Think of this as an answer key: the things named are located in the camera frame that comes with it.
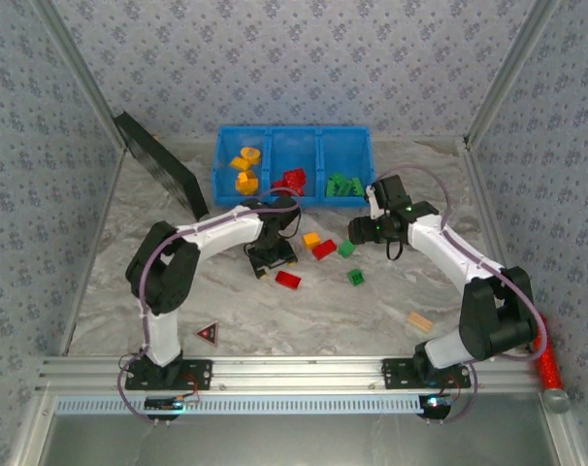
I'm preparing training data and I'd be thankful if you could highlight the aluminium lower frame post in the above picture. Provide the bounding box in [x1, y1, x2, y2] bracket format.
[10, 390, 57, 466]
[539, 392, 588, 466]

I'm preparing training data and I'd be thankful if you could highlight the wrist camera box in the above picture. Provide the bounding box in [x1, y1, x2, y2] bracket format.
[272, 196, 301, 223]
[366, 175, 412, 219]

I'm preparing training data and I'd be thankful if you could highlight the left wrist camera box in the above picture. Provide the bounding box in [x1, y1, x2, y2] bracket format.
[272, 196, 301, 223]

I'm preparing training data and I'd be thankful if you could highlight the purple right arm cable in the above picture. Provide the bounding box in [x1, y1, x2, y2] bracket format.
[376, 163, 550, 426]

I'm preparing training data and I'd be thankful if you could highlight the aluminium table side rail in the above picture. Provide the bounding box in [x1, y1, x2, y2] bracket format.
[58, 145, 128, 358]
[460, 140, 534, 351]

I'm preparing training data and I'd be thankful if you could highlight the black flat board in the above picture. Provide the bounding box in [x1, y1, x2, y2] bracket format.
[113, 111, 211, 218]

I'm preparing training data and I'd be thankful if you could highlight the aluminium frame post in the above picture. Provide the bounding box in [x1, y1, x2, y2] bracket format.
[10, 390, 57, 466]
[539, 392, 588, 466]
[462, 0, 563, 147]

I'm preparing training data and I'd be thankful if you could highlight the aluminium table end rail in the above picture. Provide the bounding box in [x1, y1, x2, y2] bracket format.
[150, 134, 470, 145]

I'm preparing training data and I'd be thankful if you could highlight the aluminium mounting rail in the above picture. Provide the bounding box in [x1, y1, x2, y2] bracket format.
[36, 356, 540, 392]

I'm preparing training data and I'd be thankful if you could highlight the grey slotted cable duct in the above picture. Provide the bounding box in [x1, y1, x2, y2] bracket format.
[53, 393, 426, 415]

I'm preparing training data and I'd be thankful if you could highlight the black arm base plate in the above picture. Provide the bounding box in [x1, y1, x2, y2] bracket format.
[381, 357, 472, 389]
[124, 358, 213, 391]

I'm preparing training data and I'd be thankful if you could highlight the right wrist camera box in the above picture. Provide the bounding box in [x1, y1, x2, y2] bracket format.
[366, 175, 412, 219]

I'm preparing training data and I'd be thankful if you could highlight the small wooden block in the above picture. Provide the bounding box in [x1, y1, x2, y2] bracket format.
[406, 312, 434, 334]

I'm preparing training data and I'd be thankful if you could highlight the red glitter tube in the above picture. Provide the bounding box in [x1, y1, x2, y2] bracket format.
[531, 314, 572, 415]

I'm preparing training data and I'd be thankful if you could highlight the small controller board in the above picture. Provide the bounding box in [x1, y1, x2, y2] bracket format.
[418, 395, 454, 419]
[145, 396, 201, 414]

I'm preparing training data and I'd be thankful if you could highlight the red triangle sign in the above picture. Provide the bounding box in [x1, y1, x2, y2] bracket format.
[193, 319, 220, 348]

